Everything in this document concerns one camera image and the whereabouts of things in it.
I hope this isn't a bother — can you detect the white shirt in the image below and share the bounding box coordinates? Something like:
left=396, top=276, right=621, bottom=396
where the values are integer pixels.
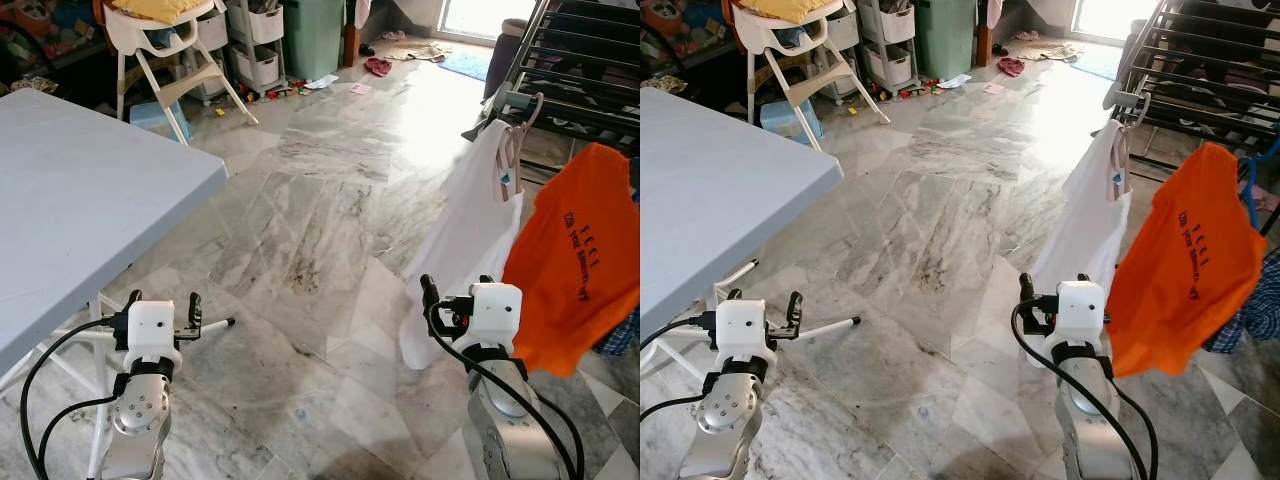
left=1028, top=118, right=1138, bottom=311
left=398, top=118, right=528, bottom=371

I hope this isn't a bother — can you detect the orange printed t-shirt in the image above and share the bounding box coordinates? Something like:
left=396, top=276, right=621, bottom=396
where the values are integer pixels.
left=500, top=142, right=641, bottom=379
left=1104, top=141, right=1270, bottom=380

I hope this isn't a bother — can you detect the small blue plastic stool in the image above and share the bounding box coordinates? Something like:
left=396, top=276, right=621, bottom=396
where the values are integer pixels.
left=758, top=100, right=827, bottom=143
left=128, top=100, right=193, bottom=139

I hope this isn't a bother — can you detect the black metal drying rack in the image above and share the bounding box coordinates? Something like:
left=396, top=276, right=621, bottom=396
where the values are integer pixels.
left=462, top=0, right=641, bottom=159
left=1103, top=0, right=1280, bottom=159

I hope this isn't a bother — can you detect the blue floor mat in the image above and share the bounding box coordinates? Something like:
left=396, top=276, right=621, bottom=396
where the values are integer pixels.
left=1070, top=48, right=1121, bottom=81
left=437, top=50, right=494, bottom=83

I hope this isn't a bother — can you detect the purple pouf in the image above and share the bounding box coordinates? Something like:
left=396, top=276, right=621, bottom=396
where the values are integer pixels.
left=483, top=18, right=531, bottom=101
left=1103, top=18, right=1151, bottom=109

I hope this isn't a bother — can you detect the beige cloth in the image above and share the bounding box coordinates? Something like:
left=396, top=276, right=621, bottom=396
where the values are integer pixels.
left=1015, top=38, right=1083, bottom=63
left=383, top=38, right=453, bottom=64

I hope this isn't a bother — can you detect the white baby high chair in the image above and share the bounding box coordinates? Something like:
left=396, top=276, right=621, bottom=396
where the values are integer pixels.
left=100, top=0, right=259, bottom=148
left=733, top=0, right=893, bottom=153

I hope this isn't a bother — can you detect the green plastic laundry bin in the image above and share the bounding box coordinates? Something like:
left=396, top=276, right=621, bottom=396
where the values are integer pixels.
left=283, top=0, right=347, bottom=83
left=915, top=0, right=979, bottom=81

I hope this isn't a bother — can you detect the white drawer storage rack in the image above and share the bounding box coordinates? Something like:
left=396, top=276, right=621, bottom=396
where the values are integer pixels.
left=857, top=0, right=921, bottom=98
left=224, top=0, right=287, bottom=98

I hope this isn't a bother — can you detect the yellow seat cushion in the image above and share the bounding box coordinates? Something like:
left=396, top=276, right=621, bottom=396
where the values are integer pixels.
left=740, top=0, right=851, bottom=23
left=108, top=0, right=217, bottom=26

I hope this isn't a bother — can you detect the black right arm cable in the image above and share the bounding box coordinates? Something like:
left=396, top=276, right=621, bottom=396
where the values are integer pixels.
left=426, top=300, right=585, bottom=480
left=1011, top=298, right=1161, bottom=480

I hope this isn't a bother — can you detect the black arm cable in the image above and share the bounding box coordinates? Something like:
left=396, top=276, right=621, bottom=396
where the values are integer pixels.
left=640, top=316, right=717, bottom=426
left=20, top=316, right=127, bottom=480
left=426, top=300, right=585, bottom=480
left=1011, top=298, right=1161, bottom=480

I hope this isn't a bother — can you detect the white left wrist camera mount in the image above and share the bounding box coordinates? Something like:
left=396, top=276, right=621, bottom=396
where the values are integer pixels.
left=124, top=299, right=184, bottom=367
left=713, top=297, right=772, bottom=365

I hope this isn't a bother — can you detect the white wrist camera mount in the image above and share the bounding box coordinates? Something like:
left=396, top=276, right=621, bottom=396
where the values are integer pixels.
left=467, top=282, right=525, bottom=351
left=1054, top=280, right=1109, bottom=347
left=124, top=299, right=184, bottom=367
left=713, top=297, right=772, bottom=365

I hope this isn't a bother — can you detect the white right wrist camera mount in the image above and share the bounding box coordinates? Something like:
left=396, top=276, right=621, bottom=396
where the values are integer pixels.
left=1054, top=280, right=1109, bottom=347
left=467, top=282, right=525, bottom=351

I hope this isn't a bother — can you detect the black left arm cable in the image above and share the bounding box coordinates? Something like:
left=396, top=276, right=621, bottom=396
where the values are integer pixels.
left=640, top=316, right=717, bottom=426
left=20, top=316, right=127, bottom=480

